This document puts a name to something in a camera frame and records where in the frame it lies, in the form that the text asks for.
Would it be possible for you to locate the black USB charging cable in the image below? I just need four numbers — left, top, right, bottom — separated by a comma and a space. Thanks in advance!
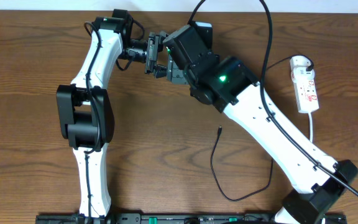
209, 54, 315, 202

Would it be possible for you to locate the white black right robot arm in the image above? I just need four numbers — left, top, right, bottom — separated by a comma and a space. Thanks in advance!
163, 23, 358, 223

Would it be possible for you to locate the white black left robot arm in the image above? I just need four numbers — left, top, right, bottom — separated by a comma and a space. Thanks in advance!
56, 9, 167, 223

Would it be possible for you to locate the white USB charger adapter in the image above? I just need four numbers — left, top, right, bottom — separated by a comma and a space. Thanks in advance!
290, 55, 314, 77

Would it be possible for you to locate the white power strip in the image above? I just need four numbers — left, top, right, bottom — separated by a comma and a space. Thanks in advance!
291, 67, 319, 114

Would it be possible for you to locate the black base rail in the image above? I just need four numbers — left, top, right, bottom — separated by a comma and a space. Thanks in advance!
35, 212, 347, 224

